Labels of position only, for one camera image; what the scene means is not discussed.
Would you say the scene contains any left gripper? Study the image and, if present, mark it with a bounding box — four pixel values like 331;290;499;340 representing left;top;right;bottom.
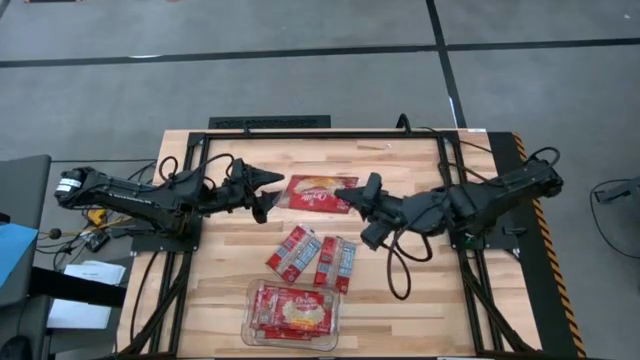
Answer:
207;158;285;225

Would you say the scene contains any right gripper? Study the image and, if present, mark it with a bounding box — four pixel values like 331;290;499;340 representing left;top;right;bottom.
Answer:
333;172;416;231

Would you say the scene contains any clear plastic bin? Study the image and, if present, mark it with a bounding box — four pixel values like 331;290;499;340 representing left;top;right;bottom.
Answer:
240;278;342;352

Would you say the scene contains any small black device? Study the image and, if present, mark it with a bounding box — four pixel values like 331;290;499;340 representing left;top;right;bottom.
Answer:
79;230;111;254

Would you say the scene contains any white paper sheet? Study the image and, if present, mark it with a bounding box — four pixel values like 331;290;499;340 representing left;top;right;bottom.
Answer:
46;298;114;331
63;259;127;287

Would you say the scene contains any black yellow hazard strip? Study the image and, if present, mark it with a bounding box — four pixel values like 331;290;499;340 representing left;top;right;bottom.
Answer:
487;131;589;359

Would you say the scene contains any black flat bar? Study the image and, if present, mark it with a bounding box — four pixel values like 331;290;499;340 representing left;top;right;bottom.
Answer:
28;266;129;309

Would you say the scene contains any dark floor device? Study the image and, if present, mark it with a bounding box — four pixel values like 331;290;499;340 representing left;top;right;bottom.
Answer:
597;177;640;204

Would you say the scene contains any black round object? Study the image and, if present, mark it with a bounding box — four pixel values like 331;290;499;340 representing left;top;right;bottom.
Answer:
0;334;34;360

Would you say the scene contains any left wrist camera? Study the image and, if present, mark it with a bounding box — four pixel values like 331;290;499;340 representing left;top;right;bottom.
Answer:
228;158;249;189

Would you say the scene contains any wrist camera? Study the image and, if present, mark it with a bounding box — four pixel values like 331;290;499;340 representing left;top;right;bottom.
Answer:
360;221;397;251
228;158;249;189

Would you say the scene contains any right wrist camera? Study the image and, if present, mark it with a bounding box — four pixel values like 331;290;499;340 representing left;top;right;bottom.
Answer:
360;221;397;251

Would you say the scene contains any black metal table frame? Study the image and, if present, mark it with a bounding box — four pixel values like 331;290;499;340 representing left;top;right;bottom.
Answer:
117;128;544;359

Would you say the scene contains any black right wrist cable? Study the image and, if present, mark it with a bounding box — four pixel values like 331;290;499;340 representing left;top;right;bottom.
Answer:
384;227;435;301

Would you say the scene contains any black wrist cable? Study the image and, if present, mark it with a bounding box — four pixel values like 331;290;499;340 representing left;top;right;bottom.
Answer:
384;227;435;301
157;153;236;187

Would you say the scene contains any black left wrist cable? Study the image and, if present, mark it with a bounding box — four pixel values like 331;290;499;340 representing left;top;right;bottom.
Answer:
157;153;236;187

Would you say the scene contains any thin black cable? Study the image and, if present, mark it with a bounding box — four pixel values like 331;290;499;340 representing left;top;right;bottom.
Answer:
424;125;496;154

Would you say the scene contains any yellow cable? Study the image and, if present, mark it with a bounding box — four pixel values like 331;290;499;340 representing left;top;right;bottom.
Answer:
87;207;131;229

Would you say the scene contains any black power cable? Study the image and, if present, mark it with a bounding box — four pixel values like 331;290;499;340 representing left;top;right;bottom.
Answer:
128;252;160;346

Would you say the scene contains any black floor cable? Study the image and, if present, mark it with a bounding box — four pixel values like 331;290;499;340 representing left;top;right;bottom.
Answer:
591;177;640;261

